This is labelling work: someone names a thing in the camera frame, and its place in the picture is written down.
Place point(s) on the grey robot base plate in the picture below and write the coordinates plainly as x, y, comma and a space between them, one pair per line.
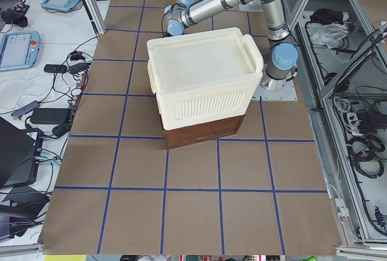
271, 90

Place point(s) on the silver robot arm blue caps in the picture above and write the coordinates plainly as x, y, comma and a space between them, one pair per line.
193, 59

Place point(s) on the black power adapter brick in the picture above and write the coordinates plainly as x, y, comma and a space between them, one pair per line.
49, 115

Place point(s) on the cream plastic storage box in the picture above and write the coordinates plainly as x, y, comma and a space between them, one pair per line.
187, 106

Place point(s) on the brown wooden drawer cabinet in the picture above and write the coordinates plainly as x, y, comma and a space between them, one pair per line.
199, 133

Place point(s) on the blue teach pendant lower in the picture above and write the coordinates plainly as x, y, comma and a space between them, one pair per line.
19, 50

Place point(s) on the crumpled white cloth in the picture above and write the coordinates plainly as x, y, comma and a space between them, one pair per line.
331, 35

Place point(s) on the grey usb hub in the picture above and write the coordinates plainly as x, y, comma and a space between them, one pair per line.
25, 109

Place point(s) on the black laptop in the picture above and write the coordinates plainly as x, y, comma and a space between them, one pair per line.
20, 149

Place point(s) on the black phone device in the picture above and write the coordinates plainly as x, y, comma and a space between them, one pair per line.
55, 68

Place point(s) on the black cloth bundle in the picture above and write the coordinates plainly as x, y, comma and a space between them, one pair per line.
326, 16

